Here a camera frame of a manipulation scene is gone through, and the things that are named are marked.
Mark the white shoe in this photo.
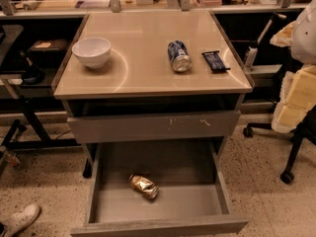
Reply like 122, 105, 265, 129
0, 203, 41, 237

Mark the grey drawer cabinet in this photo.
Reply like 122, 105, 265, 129
51, 9, 255, 180

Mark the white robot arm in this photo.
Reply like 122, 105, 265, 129
270, 0, 316, 133

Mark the white bowl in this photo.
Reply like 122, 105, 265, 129
72, 38, 112, 69

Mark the black box on shelf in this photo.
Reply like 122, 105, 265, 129
28, 39, 68, 62

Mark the black office chair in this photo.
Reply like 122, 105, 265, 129
243, 107, 316, 185

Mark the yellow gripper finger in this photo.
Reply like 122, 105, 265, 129
272, 64, 316, 133

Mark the dark blue snack bar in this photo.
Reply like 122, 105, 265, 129
201, 50, 229, 72

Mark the blue soda can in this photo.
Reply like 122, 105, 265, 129
167, 40, 193, 73

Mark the open middle drawer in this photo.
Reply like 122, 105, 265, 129
70, 139, 248, 237

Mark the closed top drawer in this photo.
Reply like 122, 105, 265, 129
68, 111, 240, 143

